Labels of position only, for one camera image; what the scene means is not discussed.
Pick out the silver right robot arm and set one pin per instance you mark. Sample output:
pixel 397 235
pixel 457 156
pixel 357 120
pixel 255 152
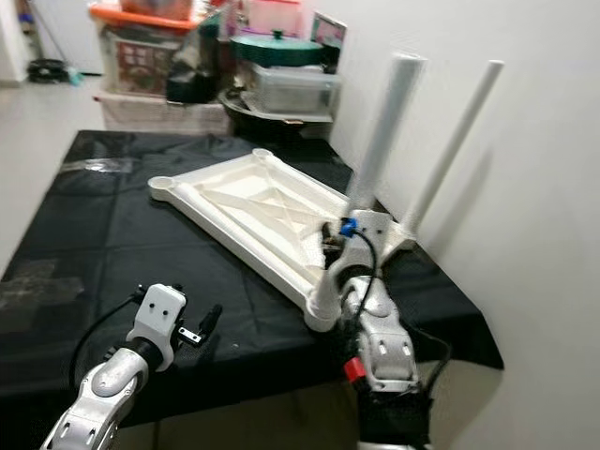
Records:
pixel 384 352

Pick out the clear plastic storage container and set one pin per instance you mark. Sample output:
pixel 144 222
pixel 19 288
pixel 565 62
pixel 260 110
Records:
pixel 291 89

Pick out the shiny black bag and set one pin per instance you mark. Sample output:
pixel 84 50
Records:
pixel 195 75

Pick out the orange-lidded storage box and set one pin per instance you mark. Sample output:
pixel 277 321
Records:
pixel 141 61

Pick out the white chest freezer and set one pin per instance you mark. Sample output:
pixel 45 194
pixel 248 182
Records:
pixel 70 33

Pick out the green pot lid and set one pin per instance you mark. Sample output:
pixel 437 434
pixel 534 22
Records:
pixel 277 52

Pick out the framed picture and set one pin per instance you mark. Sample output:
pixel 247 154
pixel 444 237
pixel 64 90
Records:
pixel 328 33

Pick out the clear tape strip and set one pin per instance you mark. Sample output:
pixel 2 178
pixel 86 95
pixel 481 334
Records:
pixel 96 164

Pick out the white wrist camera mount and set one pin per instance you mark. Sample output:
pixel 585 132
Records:
pixel 375 239
pixel 157 319

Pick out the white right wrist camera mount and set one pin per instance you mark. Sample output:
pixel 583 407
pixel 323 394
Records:
pixel 375 239

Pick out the black tablecloth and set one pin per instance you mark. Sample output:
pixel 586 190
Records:
pixel 197 281

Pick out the translucent pink plastic container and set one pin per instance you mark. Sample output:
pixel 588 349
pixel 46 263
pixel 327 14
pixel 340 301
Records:
pixel 272 17

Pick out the black wok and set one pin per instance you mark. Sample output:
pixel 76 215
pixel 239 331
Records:
pixel 234 112

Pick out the clear tape cross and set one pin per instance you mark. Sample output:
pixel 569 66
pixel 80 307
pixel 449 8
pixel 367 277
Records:
pixel 37 281

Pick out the white plastic table top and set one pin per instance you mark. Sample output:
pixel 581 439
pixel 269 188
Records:
pixel 244 211

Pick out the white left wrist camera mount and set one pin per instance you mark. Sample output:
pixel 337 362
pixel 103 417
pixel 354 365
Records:
pixel 157 319

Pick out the steel cooking pot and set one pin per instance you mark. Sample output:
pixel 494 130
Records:
pixel 155 7

